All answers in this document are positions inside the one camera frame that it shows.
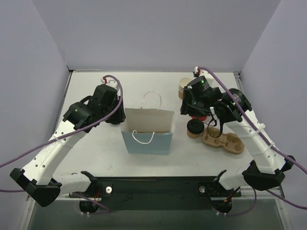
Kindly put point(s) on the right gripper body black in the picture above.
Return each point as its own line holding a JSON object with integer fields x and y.
{"x": 186, "y": 105}

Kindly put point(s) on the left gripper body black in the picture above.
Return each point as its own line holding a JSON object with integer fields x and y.
{"x": 119, "y": 115}

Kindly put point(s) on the single black cup lid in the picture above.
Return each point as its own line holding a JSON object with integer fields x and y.
{"x": 195, "y": 126}

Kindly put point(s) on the blue paper bag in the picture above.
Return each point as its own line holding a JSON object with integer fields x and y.
{"x": 151, "y": 119}

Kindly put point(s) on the single brown pulp carrier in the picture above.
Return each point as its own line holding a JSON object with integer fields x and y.
{"x": 157, "y": 132}

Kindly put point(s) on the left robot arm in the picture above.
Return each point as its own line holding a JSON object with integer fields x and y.
{"x": 37, "y": 177}

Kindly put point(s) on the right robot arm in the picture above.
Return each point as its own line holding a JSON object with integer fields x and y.
{"x": 232, "y": 109}

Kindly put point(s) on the red straw holder cup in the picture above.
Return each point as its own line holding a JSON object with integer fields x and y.
{"x": 201, "y": 118}

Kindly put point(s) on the stack of brown paper cups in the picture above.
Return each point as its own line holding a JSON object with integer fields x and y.
{"x": 182, "y": 83}

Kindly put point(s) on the brown pulp cup carrier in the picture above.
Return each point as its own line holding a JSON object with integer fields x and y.
{"x": 228, "y": 141}

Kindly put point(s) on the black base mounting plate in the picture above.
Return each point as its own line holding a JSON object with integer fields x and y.
{"x": 156, "y": 193}

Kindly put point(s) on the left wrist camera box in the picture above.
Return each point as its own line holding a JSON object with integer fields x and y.
{"x": 112, "y": 83}

